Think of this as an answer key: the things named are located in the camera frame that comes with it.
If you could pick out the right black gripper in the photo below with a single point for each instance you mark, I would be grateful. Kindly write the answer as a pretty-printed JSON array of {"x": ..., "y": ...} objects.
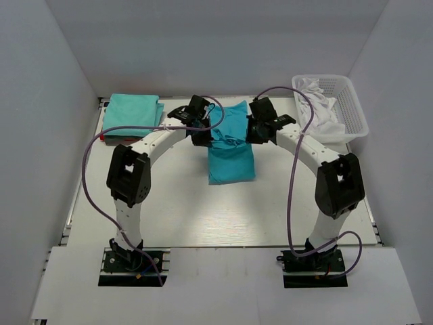
[{"x": 250, "y": 138}]

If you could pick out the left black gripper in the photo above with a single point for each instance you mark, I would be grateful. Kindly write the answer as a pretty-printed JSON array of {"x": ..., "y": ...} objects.
[{"x": 205, "y": 141}]

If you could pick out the blue t-shirt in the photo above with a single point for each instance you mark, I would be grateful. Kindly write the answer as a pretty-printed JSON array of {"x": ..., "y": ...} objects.
[{"x": 230, "y": 157}]

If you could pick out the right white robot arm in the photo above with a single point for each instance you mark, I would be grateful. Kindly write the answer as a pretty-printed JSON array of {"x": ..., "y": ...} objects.
[{"x": 339, "y": 184}]

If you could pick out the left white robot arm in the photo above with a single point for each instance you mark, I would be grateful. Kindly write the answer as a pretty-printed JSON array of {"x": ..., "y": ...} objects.
[{"x": 129, "y": 175}]

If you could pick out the crumpled white t-shirt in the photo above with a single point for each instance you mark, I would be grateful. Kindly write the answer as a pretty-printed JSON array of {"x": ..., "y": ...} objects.
[{"x": 324, "y": 121}]

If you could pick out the folded mint green t-shirt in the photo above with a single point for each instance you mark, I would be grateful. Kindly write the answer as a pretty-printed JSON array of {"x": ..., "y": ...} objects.
[{"x": 132, "y": 110}]

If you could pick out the white plastic laundry basket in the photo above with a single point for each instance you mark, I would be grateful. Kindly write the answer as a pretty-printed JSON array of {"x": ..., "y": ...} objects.
[{"x": 347, "y": 109}]

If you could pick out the folded red t-shirt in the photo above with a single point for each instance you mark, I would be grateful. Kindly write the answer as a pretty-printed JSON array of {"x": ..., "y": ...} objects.
[{"x": 111, "y": 138}]

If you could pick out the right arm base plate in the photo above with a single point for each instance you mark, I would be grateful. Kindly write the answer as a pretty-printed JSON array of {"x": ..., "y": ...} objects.
[{"x": 313, "y": 271}]

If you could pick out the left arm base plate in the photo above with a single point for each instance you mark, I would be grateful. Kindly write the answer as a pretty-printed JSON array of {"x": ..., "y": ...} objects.
[{"x": 115, "y": 272}]

